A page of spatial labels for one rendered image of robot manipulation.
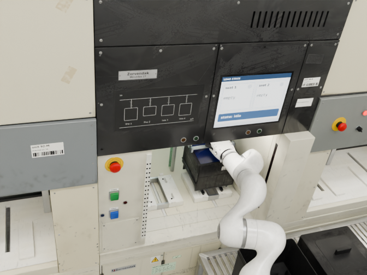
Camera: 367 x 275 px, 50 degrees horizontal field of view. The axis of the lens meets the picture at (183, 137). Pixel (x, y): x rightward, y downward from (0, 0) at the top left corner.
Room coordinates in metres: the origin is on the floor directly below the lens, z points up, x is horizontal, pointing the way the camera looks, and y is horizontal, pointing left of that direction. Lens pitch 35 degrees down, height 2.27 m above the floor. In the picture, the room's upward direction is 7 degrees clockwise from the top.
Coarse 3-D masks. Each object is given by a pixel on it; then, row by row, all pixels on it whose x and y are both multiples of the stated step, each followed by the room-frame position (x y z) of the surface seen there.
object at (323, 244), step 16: (304, 240) 1.31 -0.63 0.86; (320, 240) 1.32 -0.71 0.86; (336, 240) 1.34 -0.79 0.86; (352, 240) 1.35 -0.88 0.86; (320, 256) 1.22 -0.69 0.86; (336, 256) 1.24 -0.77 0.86; (352, 256) 1.25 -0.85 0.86; (320, 272) 1.16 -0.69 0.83; (336, 272) 1.15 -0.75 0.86; (352, 272) 1.16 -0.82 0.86
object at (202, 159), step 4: (208, 148) 1.59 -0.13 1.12; (200, 152) 1.57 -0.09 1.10; (204, 152) 1.58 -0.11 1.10; (208, 152) 1.59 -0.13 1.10; (200, 156) 1.58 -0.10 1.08; (204, 156) 1.59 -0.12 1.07; (208, 156) 1.60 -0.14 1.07; (212, 156) 1.61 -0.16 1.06; (200, 160) 1.58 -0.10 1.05; (204, 160) 1.59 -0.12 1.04; (208, 160) 1.60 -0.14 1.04; (212, 160) 1.61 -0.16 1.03; (216, 160) 1.62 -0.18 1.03
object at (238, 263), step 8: (288, 240) 1.24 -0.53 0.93; (240, 248) 1.15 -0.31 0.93; (288, 248) 1.24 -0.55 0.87; (296, 248) 1.21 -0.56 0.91; (240, 256) 1.12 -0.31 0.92; (248, 256) 1.17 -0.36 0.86; (280, 256) 1.23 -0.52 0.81; (288, 256) 1.23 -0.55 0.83; (296, 256) 1.19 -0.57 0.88; (304, 256) 1.15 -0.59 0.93; (240, 264) 1.10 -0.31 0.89; (280, 264) 1.23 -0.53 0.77; (288, 264) 1.21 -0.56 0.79; (296, 264) 1.17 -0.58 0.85; (304, 264) 1.14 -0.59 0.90; (232, 272) 1.14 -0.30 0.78; (272, 272) 1.17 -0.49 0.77; (280, 272) 1.18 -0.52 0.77; (288, 272) 1.16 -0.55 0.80; (296, 272) 1.16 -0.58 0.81; (304, 272) 1.12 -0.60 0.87; (312, 272) 1.08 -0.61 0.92
